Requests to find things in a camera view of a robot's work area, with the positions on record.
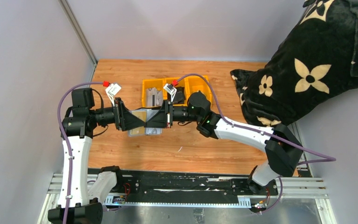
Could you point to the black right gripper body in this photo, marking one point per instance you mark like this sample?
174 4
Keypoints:
168 114

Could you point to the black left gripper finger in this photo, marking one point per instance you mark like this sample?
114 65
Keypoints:
131 122
123 110

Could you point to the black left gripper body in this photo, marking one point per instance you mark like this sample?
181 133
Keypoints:
118 115

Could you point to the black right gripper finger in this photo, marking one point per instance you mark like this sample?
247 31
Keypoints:
157 121
157 110

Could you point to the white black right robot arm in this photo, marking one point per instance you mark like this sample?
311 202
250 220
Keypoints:
278 143

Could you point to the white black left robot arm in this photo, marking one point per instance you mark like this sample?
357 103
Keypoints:
78 202

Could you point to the black card holders in bin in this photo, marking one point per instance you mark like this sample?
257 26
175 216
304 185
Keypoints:
180 96

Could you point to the yellow bin with cards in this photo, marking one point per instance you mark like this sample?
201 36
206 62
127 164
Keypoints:
151 83

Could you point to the silver cards in bin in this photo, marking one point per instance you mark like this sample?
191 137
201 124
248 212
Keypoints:
154 97

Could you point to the yellow bin with holders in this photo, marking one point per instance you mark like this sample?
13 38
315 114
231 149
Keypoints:
180 84

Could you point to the yellow bin right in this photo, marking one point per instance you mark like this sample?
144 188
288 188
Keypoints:
195 84

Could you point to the black plush flower blanket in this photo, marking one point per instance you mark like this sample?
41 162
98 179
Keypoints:
318 60

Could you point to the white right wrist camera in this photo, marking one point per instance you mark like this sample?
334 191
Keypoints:
171 90

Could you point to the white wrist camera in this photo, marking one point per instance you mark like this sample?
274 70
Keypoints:
171 90
112 90

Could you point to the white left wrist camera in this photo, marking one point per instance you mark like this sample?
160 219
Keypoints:
112 90

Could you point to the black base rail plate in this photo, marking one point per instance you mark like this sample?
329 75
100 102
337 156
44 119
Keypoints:
187 188

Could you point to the aluminium corner frame post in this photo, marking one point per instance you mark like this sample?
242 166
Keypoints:
78 30

